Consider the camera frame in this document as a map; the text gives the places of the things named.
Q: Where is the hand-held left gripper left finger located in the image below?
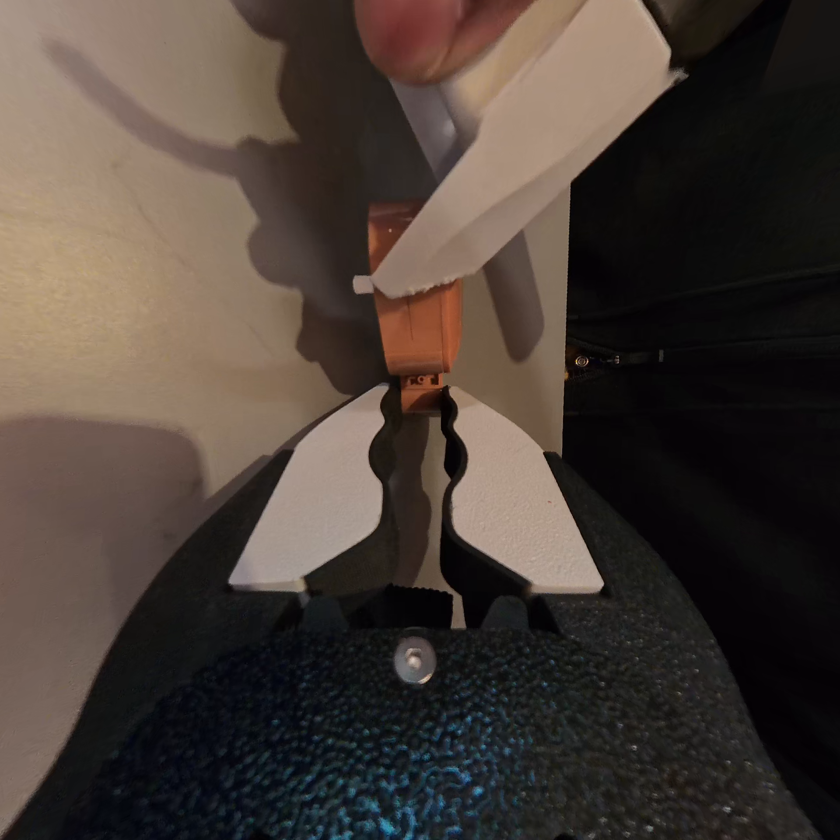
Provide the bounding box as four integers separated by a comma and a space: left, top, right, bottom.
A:
230, 385, 397, 594

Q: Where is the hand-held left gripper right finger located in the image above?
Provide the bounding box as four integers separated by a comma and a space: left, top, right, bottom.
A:
441, 388, 606, 598

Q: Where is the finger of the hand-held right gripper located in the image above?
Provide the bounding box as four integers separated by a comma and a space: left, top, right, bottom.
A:
372, 0, 689, 300

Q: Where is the round brown brick assembly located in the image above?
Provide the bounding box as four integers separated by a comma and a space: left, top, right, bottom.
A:
351, 201, 466, 385

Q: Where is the grey desk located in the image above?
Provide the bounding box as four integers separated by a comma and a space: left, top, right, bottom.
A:
0, 0, 572, 815

